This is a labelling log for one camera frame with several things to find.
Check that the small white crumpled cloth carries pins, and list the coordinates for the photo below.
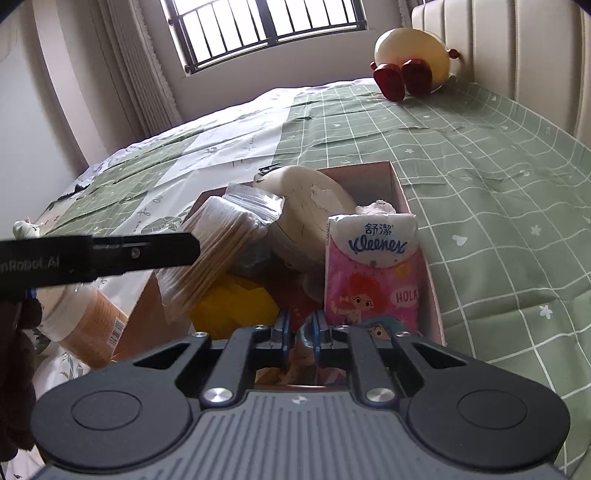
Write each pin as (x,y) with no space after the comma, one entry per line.
(27,229)

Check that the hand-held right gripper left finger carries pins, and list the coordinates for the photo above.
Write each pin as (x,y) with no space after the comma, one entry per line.
(284,332)

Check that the pale pleated curtain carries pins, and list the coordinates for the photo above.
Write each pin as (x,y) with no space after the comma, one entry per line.
(134,69)

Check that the yellow plastic bag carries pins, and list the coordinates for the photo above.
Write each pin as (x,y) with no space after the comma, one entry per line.
(231,304)

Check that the green checked bedsheet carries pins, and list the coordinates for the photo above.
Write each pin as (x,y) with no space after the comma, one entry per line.
(485,184)

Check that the round cream worn cushion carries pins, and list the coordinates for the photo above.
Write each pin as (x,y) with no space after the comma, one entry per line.
(300,203)

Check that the plastic jar orange label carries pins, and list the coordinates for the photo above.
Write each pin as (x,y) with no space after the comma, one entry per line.
(83,318)

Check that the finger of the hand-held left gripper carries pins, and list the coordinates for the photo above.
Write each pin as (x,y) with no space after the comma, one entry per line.
(152,251)

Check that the bag of cotton swabs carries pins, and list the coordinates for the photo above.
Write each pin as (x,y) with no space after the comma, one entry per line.
(217,240)

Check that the red snack packet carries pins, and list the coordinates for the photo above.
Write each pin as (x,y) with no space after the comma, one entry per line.
(302,309)

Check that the pink cartoon tissue pack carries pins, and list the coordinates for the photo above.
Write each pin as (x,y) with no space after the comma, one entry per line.
(369,277)

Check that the yellow round plush red feet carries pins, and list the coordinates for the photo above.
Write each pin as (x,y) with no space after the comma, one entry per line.
(411,50)

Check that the white crumpled tissue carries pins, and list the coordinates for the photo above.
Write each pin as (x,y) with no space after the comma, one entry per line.
(376,206)

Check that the barred window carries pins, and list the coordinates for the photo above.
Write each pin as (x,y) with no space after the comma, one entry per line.
(258,23)

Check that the cream padded headboard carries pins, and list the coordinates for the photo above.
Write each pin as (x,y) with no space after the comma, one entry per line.
(508,46)

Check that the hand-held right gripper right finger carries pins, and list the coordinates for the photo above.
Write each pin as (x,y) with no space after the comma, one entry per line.
(316,332)

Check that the brown cardboard box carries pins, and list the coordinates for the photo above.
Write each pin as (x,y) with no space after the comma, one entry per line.
(401,194)

